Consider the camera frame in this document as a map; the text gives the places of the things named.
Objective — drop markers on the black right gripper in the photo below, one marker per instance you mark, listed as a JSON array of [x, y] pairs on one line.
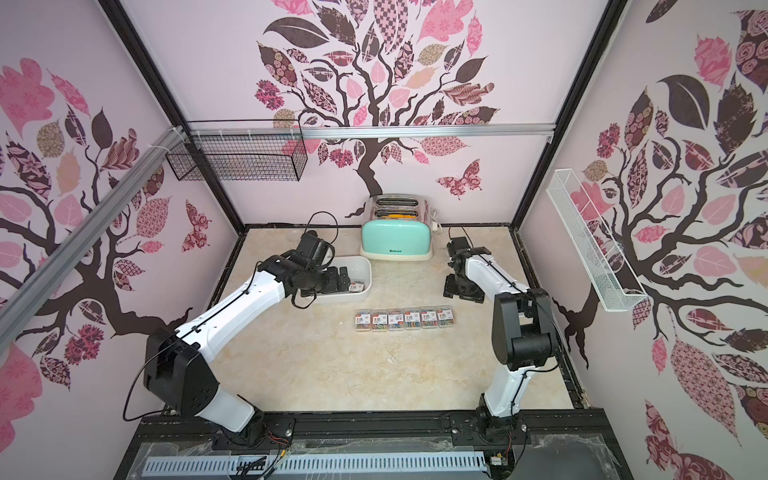
[[462, 285]]

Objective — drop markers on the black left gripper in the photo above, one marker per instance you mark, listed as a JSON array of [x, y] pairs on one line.
[[331, 285]]

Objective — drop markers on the paper clip box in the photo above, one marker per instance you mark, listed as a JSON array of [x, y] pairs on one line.
[[356, 287], [445, 316], [363, 320], [412, 318], [379, 320], [395, 320], [428, 318]]

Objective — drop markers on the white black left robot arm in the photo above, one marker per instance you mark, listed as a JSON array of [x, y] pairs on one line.
[[178, 363]]

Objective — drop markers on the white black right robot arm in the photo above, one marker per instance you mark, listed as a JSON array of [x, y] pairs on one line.
[[523, 335]]

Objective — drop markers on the paper clip box in bin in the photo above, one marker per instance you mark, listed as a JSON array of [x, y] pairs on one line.
[[356, 287]]

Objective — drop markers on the white plastic storage box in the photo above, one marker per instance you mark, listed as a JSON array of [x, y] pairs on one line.
[[359, 270]]

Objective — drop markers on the mint green toaster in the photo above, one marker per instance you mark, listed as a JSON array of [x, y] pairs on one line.
[[397, 227]]

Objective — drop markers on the black wire wall basket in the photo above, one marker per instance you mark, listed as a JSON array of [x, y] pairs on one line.
[[270, 150]]

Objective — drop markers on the white wire wall basket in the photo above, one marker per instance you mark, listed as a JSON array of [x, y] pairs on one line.
[[581, 208]]

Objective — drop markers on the white slotted cable duct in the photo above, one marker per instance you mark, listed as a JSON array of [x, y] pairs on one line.
[[312, 465]]

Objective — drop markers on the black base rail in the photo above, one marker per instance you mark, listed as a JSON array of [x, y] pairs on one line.
[[551, 444]]

